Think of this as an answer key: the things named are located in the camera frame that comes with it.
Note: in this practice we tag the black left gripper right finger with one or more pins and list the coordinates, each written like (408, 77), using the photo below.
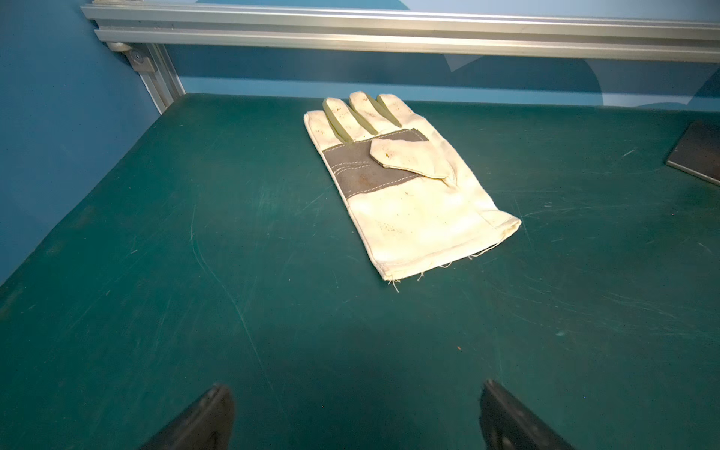
(506, 423)

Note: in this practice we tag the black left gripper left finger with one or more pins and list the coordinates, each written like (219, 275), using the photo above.
(205, 424)

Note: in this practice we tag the white canvas work glove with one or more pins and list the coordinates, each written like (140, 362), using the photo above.
(413, 200)

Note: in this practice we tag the dark tree base plate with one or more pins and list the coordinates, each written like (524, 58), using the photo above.
(697, 152)

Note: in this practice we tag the aluminium left frame post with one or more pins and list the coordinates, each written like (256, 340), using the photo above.
(156, 70)

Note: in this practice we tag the aluminium back frame rail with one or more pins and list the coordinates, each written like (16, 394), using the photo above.
(403, 31)

